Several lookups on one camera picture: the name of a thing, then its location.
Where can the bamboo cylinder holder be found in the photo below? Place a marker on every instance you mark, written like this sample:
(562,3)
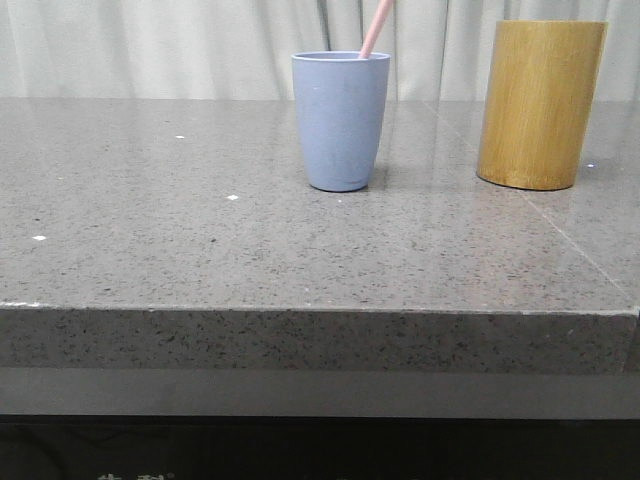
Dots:
(540,92)

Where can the white curtain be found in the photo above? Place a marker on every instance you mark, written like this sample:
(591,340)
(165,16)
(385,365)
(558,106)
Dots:
(240,50)

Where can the blue plastic cup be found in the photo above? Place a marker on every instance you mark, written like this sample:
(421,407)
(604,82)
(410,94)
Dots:
(340,102)

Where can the pink chopstick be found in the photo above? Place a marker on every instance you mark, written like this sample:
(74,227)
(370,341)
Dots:
(375,28)

